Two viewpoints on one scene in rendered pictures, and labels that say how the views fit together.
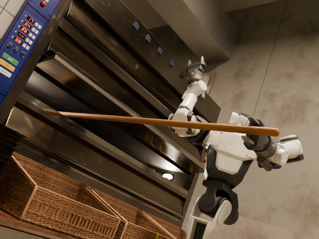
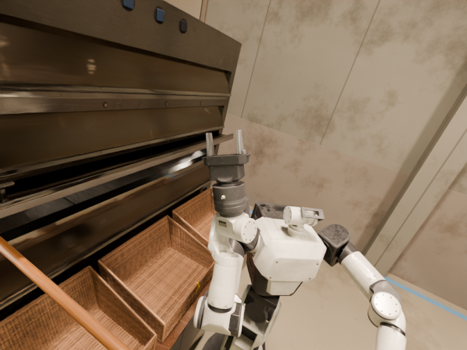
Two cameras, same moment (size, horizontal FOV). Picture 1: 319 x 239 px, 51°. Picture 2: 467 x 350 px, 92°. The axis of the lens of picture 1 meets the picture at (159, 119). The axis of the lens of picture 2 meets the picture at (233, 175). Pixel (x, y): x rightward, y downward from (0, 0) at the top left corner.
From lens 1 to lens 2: 171 cm
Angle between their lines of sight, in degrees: 49
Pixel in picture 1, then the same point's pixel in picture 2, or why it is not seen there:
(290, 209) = (298, 119)
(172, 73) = (166, 34)
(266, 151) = not seen: outside the picture
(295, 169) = (308, 79)
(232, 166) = (289, 289)
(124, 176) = (142, 205)
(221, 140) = (276, 270)
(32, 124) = not seen: outside the picture
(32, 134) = not seen: outside the picture
